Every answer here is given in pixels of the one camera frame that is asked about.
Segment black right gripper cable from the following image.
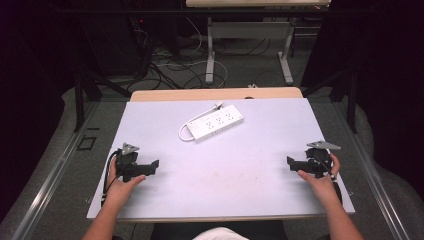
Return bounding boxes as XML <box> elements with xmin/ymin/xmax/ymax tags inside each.
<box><xmin>314</xmin><ymin>155</ymin><xmax>344</xmax><ymax>205</ymax></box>

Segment white power strip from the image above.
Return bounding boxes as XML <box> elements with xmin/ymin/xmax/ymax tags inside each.
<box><xmin>185</xmin><ymin>104</ymin><xmax>245</xmax><ymax>142</ymax></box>

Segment aluminium rail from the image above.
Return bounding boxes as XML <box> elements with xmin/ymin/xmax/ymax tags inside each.
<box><xmin>10</xmin><ymin>100</ymin><xmax>99</xmax><ymax>240</ymax></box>
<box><xmin>332</xmin><ymin>99</ymin><xmax>412</xmax><ymax>240</ymax></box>

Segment person's left hand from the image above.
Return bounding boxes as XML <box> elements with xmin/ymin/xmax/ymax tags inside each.
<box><xmin>105</xmin><ymin>156</ymin><xmax>147</xmax><ymax>206</ymax></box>

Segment white table mat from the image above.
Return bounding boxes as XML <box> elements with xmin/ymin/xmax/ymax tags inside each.
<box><xmin>86</xmin><ymin>97</ymin><xmax>356</xmax><ymax>221</ymax></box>

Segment black floor socket frame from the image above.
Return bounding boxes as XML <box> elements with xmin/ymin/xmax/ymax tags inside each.
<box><xmin>76</xmin><ymin>135</ymin><xmax>98</xmax><ymax>152</ymax></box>

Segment white desk with metal legs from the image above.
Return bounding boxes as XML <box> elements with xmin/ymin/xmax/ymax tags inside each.
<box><xmin>185</xmin><ymin>0</ymin><xmax>332</xmax><ymax>86</ymax></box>

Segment dark computer tower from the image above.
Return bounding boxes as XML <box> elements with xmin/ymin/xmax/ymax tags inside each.
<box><xmin>81</xmin><ymin>14</ymin><xmax>153</xmax><ymax>78</ymax></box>

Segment tangle of floor cables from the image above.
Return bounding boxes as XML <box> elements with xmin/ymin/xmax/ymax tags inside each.
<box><xmin>128</xmin><ymin>18</ymin><xmax>273</xmax><ymax>91</ymax></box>

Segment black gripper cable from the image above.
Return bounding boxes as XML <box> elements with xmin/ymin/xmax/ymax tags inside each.
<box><xmin>314</xmin><ymin>155</ymin><xmax>344</xmax><ymax>205</ymax></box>
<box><xmin>100</xmin><ymin>149</ymin><xmax>122</xmax><ymax>207</ymax></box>

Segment person's right hand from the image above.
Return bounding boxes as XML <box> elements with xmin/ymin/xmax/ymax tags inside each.
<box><xmin>297</xmin><ymin>153</ymin><xmax>341</xmax><ymax>205</ymax></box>

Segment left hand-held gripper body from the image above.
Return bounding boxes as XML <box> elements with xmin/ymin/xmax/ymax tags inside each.
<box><xmin>115</xmin><ymin>142</ymin><xmax>150</xmax><ymax>183</ymax></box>

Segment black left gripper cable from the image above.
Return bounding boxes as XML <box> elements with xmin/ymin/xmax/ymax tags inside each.
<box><xmin>100</xmin><ymin>149</ymin><xmax>122</xmax><ymax>207</ymax></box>

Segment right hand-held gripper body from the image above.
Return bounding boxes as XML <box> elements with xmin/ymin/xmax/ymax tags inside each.
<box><xmin>298</xmin><ymin>140</ymin><xmax>342</xmax><ymax>179</ymax></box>

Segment person's dark pants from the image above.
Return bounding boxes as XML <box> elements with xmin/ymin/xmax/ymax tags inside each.
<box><xmin>150</xmin><ymin>219</ymin><xmax>288</xmax><ymax>240</ymax></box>

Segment person's white shirt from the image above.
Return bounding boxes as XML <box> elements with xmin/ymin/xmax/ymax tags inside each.
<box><xmin>192</xmin><ymin>226</ymin><xmax>250</xmax><ymax>240</ymax></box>

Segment white power strip cable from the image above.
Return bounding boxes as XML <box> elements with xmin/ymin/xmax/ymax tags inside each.
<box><xmin>177</xmin><ymin>101</ymin><xmax>225</xmax><ymax>143</ymax></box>

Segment black metal stand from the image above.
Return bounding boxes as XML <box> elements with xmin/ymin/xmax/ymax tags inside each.
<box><xmin>300</xmin><ymin>64</ymin><xmax>358</xmax><ymax>135</ymax></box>
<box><xmin>73</xmin><ymin>64</ymin><xmax>133</xmax><ymax>133</ymax></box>

